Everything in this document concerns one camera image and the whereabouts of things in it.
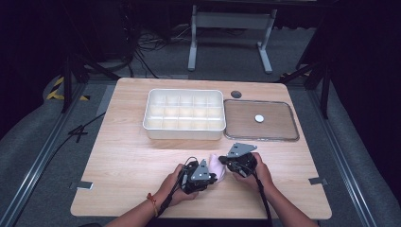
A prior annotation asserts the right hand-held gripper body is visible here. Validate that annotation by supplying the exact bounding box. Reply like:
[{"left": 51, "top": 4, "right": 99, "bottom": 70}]
[{"left": 222, "top": 142, "right": 259, "bottom": 178}]

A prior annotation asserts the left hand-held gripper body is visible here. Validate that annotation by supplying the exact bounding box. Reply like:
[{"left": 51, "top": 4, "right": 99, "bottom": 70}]
[{"left": 180, "top": 156, "right": 218, "bottom": 195}]

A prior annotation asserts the pale pink sock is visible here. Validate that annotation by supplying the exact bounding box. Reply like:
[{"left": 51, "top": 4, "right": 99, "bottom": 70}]
[{"left": 208, "top": 153, "right": 227, "bottom": 183}]

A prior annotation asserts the person's right hand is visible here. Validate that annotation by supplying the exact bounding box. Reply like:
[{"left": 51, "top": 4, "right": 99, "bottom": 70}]
[{"left": 232, "top": 152, "right": 275, "bottom": 192}]

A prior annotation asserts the person's left hand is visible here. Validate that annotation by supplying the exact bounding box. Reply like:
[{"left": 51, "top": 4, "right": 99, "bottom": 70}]
[{"left": 160, "top": 163, "right": 201, "bottom": 208}]

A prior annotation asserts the clear lid with white knob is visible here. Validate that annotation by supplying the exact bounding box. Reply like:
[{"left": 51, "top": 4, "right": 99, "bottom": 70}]
[{"left": 222, "top": 98, "right": 301, "bottom": 142}]

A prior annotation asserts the white divided storage box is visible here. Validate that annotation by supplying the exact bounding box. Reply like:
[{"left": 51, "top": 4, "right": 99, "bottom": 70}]
[{"left": 142, "top": 88, "right": 227, "bottom": 141}]

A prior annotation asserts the grey tape piece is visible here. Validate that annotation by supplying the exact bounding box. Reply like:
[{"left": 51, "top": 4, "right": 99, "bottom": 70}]
[
  {"left": 307, "top": 177, "right": 328, "bottom": 186},
  {"left": 69, "top": 180, "right": 95, "bottom": 191}
]

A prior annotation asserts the black metal stand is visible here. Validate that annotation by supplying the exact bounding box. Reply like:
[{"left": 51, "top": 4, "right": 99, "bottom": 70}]
[
  {"left": 61, "top": 52, "right": 121, "bottom": 114},
  {"left": 277, "top": 58, "right": 334, "bottom": 121}
]

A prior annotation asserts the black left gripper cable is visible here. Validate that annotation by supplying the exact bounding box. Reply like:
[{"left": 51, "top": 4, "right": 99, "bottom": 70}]
[{"left": 156, "top": 156, "right": 199, "bottom": 218}]

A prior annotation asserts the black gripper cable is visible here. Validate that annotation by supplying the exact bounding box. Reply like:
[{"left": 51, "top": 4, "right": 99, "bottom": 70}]
[
  {"left": 241, "top": 166, "right": 274, "bottom": 227},
  {"left": 156, "top": 156, "right": 199, "bottom": 218}
]

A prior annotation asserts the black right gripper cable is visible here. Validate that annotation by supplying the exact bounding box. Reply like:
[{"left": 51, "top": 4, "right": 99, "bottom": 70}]
[{"left": 241, "top": 166, "right": 274, "bottom": 227}]

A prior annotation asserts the red string bracelet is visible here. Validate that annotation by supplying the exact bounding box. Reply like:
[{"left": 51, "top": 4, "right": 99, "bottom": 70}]
[{"left": 146, "top": 192, "right": 159, "bottom": 218}]

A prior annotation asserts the aluminium floor rail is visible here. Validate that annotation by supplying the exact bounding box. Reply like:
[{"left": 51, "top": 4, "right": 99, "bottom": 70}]
[
  {"left": 305, "top": 89, "right": 378, "bottom": 227},
  {"left": 0, "top": 82, "right": 89, "bottom": 227}
]

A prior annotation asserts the black floor cable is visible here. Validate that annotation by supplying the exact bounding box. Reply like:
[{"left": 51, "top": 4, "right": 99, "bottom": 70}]
[{"left": 41, "top": 112, "right": 107, "bottom": 168}]

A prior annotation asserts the white metal desk frame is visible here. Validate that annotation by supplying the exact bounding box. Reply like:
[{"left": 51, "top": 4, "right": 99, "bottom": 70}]
[{"left": 187, "top": 4, "right": 279, "bottom": 76}]

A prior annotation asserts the bundle of black floor cables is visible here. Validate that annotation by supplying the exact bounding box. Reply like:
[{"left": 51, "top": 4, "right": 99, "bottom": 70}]
[{"left": 124, "top": 22, "right": 192, "bottom": 79}]

